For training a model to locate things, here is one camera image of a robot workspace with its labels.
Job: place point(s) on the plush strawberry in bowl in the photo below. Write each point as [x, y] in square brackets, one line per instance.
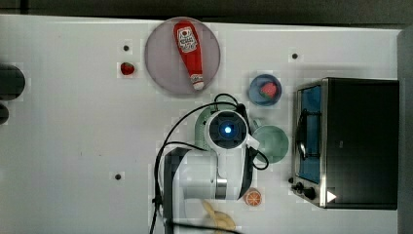
[269, 90]

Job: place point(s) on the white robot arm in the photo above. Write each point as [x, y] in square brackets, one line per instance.
[221, 172]

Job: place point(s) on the small red strawberry toy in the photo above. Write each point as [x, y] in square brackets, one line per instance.
[127, 68]

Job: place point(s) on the toaster oven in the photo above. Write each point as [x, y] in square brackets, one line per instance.
[345, 143]

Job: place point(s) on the orange slice toy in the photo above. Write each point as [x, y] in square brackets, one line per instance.
[253, 197]

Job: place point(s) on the banana toy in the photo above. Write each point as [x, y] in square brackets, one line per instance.
[221, 220]

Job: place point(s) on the blue bowl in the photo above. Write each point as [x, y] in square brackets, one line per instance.
[257, 83]

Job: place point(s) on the grey round plate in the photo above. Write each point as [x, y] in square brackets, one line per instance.
[165, 65]

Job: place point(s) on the black cylindrical holder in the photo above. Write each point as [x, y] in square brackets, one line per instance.
[4, 114]
[12, 82]

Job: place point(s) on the green mug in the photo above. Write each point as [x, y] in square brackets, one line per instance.
[273, 142]

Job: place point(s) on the red ketchup bottle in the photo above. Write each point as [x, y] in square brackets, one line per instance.
[189, 47]

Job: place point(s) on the green oval strainer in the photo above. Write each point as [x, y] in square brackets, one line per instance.
[200, 139]

